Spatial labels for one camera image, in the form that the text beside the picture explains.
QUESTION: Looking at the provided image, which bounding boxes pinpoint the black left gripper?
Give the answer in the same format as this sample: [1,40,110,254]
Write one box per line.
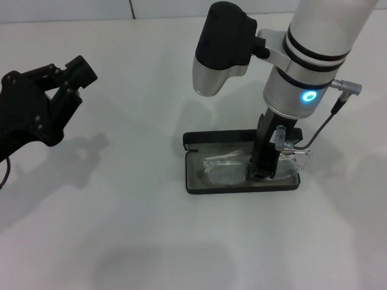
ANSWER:
[0,54,104,174]

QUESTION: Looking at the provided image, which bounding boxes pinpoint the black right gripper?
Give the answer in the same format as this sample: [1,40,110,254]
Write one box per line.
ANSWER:
[244,109,301,182]

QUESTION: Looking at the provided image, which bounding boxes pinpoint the clear white glasses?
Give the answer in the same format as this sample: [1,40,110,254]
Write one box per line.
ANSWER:
[202,143,314,188]

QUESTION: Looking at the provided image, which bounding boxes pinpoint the black glasses case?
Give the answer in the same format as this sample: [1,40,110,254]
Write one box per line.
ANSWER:
[182,126,306,195]

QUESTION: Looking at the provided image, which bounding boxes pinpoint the silver right wrist plug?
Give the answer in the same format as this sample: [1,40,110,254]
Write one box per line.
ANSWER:
[274,124,289,148]

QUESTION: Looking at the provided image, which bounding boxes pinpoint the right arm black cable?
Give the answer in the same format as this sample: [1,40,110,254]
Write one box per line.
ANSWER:
[290,77,367,151]

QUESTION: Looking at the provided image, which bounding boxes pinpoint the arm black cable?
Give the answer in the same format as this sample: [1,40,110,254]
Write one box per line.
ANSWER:
[0,156,14,197]
[290,77,367,151]

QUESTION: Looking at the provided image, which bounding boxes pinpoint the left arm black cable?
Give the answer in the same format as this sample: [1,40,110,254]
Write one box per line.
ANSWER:
[0,156,14,197]

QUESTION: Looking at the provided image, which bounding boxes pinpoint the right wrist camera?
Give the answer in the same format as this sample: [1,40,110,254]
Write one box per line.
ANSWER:
[188,0,293,99]

